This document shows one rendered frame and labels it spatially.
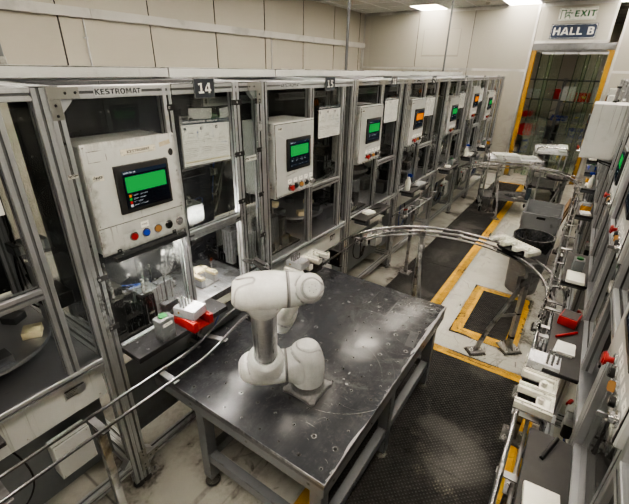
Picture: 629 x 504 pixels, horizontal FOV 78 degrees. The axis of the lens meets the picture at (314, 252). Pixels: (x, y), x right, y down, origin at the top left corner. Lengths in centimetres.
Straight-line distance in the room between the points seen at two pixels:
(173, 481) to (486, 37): 931
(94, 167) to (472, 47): 894
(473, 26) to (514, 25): 79
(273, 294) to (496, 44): 893
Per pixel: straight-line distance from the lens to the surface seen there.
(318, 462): 176
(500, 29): 983
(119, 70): 271
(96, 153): 174
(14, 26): 552
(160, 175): 187
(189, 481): 261
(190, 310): 201
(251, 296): 130
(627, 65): 960
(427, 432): 283
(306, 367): 183
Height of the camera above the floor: 210
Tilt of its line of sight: 25 degrees down
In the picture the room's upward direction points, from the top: 1 degrees clockwise
